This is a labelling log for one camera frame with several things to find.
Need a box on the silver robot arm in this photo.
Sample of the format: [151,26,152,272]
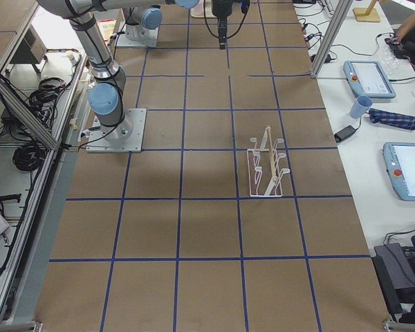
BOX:
[122,6,163,35]
[39,1,234,151]

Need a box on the blue cup on desk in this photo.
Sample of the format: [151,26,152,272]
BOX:
[349,95,373,119]

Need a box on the person's hand at desk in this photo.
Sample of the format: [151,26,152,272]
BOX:
[394,27,409,44]

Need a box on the far blue teach pendant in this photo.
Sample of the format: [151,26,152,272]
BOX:
[343,61,396,99]

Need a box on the wooden stand on desk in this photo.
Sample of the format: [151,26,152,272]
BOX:
[353,0,380,23]

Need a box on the black power adapter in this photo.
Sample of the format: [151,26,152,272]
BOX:
[334,125,357,143]

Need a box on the aluminium frame post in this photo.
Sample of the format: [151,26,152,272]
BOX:
[310,0,353,78]

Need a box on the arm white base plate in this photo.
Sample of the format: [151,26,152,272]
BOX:
[85,109,147,153]
[117,25,159,48]

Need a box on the white wire cup rack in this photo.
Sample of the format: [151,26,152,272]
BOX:
[246,126,291,198]

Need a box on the blue teach pendant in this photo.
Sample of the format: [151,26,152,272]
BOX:
[343,61,396,99]
[382,142,415,201]

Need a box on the near blue teach pendant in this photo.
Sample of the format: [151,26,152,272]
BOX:
[382,142,415,201]

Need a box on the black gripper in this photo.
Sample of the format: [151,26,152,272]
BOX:
[212,0,233,50]

